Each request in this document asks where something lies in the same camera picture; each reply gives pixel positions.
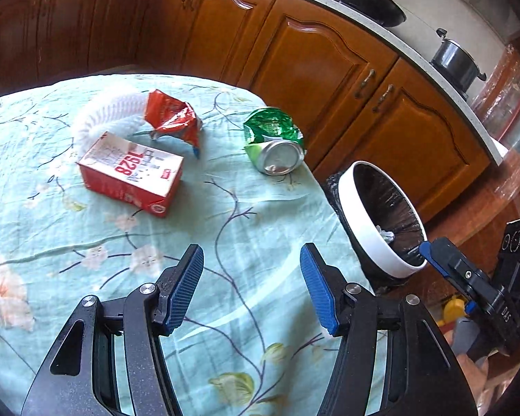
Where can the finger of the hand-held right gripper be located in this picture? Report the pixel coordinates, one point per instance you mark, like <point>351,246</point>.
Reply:
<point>455,266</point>

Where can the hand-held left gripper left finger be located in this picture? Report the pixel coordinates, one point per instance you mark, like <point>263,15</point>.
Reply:
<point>182,286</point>

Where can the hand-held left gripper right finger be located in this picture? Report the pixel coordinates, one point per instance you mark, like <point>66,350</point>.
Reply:
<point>318,290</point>

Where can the white trash bin black liner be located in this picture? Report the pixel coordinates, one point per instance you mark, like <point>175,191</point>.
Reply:
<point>364,235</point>

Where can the white tissue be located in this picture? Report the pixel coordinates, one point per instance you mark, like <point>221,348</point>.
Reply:
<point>385,234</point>

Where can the red milk carton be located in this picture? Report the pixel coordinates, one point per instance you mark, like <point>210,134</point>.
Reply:
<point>130,173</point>

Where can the crushed green drink can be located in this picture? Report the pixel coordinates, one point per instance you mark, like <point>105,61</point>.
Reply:
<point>271,128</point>

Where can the red foil wrapper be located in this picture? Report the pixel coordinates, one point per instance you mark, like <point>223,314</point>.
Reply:
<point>169,115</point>

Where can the person's right hand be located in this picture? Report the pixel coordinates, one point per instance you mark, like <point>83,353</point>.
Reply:
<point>474,372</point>

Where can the yellow plastic object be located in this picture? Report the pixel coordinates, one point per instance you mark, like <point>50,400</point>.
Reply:
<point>453,311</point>

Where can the green floral tablecloth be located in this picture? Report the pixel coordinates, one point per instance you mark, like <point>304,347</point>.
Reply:
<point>242,208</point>

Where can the dark grey cooking pot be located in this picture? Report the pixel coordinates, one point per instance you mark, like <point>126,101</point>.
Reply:
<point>453,58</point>

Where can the wooden lower cabinets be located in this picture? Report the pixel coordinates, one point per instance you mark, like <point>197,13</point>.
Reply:
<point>329,60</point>

